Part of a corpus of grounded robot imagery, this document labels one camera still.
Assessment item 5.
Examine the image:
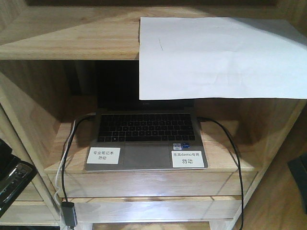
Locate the black cable left of laptop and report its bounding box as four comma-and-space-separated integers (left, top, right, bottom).
61, 115, 96, 203

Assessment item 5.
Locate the light wooden shelf unit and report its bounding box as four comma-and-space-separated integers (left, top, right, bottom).
0, 0, 307, 230

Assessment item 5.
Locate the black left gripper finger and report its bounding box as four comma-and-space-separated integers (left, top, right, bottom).
0, 139, 12, 180

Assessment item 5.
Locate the white cable left of laptop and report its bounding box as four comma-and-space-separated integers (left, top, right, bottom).
54, 119, 77, 230

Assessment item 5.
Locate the black cable right of laptop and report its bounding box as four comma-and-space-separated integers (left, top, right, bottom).
197, 116, 245, 230

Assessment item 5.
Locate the white label on laptop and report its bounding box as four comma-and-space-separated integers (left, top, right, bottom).
86, 147, 120, 164
171, 150, 206, 168

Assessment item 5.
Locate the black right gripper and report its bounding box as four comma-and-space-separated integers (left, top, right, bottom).
287, 153, 307, 204

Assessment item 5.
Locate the grey usb hub adapter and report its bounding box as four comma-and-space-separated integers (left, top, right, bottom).
61, 201, 78, 230

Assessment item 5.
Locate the white label left on laptop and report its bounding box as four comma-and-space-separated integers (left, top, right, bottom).
86, 147, 120, 164

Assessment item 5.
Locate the white label right on laptop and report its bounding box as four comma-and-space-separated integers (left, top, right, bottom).
171, 150, 206, 168

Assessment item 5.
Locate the black cable of laptop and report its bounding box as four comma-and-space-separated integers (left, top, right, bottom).
61, 115, 96, 203
197, 116, 245, 230

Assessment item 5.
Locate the black stapler with orange tab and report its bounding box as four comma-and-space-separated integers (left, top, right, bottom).
0, 161, 37, 217

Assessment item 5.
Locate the white paper sheet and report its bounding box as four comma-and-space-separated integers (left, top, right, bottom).
139, 17, 307, 100

